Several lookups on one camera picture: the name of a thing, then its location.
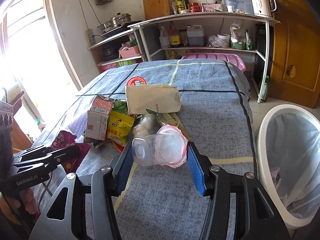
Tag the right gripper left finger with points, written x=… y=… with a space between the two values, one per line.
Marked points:
x=107 y=182

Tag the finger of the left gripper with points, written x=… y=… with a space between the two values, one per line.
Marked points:
x=31 y=153
x=55 y=157

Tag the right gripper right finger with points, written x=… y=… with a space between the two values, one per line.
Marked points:
x=214 y=182

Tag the pink milk carton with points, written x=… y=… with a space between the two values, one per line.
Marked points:
x=97 y=118

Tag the clear plastic cup pink lid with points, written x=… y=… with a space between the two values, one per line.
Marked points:
x=167 y=147

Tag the yellow snack bag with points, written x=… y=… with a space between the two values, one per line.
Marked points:
x=119 y=127

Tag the green snack bag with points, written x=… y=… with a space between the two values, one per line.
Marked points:
x=120 y=106

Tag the beige paper bag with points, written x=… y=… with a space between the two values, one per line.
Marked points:
x=145 y=99

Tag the red round jelly cup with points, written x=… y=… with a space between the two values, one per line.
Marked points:
x=136 y=81

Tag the purple white milk carton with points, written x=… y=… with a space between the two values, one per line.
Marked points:
x=275 y=175

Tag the white trash bin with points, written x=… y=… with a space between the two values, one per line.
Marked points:
x=291 y=221

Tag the person's left hand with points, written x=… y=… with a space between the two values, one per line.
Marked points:
x=30 y=204

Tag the blue plaid tablecloth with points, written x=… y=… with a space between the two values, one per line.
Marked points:
x=162 y=202

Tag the clear bin liner bag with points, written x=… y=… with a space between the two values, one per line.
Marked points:
x=292 y=144

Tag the green glass bottle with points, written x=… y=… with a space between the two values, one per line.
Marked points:
x=265 y=89

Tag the white power strip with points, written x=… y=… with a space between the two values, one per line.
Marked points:
x=90 y=37

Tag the pink plastic basket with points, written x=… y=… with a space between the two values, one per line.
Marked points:
x=128 y=52

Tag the low white side shelf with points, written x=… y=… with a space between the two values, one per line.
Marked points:
x=106 y=52

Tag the wooden door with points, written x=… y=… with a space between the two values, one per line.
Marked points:
x=295 y=62

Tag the black induction cooker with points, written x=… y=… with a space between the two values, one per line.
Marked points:
x=119 y=29

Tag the stainless steel steamer pot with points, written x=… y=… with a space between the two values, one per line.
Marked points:
x=116 y=21

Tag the white plastic tub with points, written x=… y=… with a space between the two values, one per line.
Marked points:
x=224 y=40

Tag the white metal shelf rack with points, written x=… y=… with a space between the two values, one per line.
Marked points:
x=214 y=23

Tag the white oil jug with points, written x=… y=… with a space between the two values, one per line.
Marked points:
x=195 y=34

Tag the white vinegar bottle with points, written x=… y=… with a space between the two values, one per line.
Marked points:
x=163 y=38

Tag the soy sauce bottle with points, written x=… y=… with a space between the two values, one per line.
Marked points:
x=174 y=36

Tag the wooden cutting board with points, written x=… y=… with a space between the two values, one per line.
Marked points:
x=156 y=8

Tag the clear plastic storage box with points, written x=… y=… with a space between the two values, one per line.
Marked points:
x=238 y=6

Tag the white electric kettle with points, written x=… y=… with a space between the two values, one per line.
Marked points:
x=264 y=8

